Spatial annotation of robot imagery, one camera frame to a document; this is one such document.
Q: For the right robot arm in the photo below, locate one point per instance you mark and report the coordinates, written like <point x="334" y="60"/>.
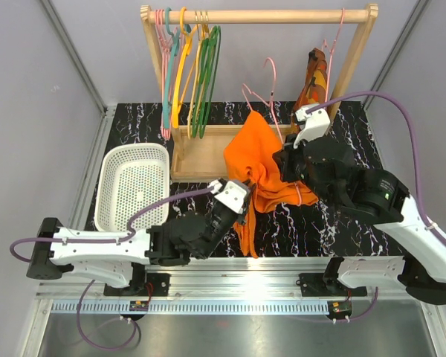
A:
<point x="377" y="198"/>

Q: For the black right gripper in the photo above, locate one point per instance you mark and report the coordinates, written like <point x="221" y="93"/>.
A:
<point x="286" y="157"/>

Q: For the teal hanger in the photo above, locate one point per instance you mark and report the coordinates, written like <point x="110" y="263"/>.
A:
<point x="174" y="48"/>

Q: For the pink hanger holding camouflage trousers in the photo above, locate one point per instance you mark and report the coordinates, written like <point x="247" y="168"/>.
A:
<point x="331" y="53"/>

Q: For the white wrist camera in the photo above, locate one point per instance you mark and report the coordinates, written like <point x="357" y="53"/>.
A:
<point x="312" y="124"/>
<point x="233" y="194"/>

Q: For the camouflage orange trousers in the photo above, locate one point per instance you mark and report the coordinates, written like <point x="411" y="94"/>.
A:
<point x="315" y="86"/>

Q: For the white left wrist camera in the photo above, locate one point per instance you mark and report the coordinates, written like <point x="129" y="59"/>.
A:
<point x="233" y="194"/>

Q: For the green hanger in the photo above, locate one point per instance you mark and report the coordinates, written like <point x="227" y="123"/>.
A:
<point x="211" y="66"/>
<point x="200" y="80"/>

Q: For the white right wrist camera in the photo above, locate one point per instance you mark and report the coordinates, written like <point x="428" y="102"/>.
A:
<point x="312" y="124"/>

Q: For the aluminium mounting rail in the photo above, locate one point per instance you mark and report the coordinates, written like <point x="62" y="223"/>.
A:
<point x="218" y="286"/>

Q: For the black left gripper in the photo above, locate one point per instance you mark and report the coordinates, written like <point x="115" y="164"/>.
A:
<point x="241" y="221"/>

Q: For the thick yellow hanger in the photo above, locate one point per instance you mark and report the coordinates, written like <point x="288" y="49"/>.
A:
<point x="179" y="89"/>

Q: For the pink wire hanger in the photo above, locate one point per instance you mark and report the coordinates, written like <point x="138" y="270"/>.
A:
<point x="246" y="91"/>

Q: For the pink wire hangers at left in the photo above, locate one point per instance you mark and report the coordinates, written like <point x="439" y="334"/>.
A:
<point x="166" y="41"/>

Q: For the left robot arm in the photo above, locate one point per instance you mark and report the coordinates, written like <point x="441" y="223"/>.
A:
<point x="113" y="257"/>

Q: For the white perforated plastic basket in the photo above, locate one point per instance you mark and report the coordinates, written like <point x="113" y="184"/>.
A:
<point x="132" y="177"/>

